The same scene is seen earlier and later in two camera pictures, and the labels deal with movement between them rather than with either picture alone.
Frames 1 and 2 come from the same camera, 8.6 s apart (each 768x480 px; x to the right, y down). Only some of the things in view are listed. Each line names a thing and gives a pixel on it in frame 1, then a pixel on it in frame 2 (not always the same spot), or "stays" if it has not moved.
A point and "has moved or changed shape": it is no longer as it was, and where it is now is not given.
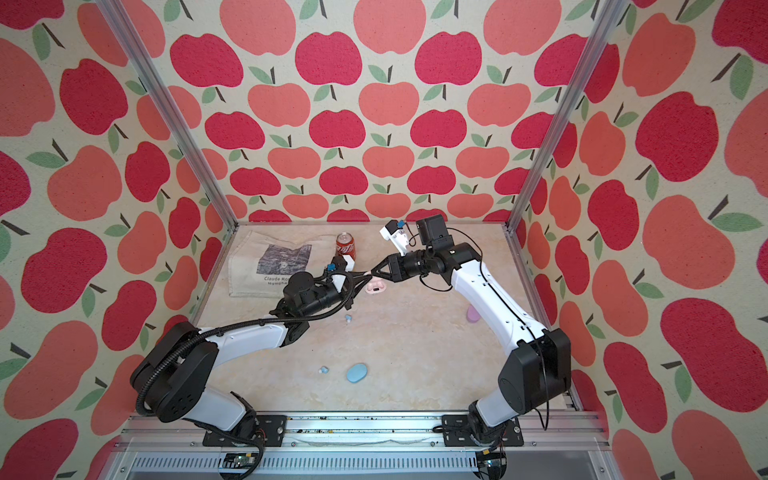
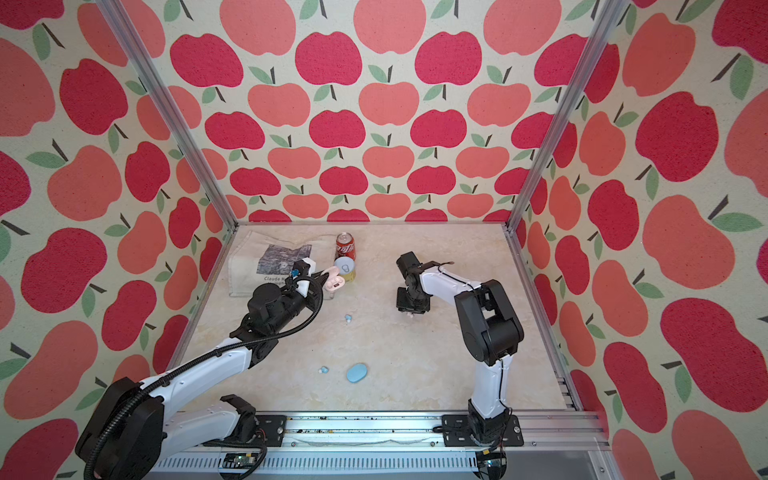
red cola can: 345,245 stays
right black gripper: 396,265 -> 402,304
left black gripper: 347,293 -> 313,294
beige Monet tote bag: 262,264 stays
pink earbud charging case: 375,285 has moved or changed shape
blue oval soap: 356,373 stays
